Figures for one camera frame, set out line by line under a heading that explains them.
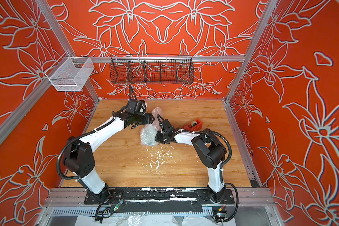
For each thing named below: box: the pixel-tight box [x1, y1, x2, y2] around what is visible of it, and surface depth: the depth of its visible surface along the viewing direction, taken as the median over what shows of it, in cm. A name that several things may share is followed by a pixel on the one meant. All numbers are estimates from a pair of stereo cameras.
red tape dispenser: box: [182, 118, 203, 132], surface depth 99 cm
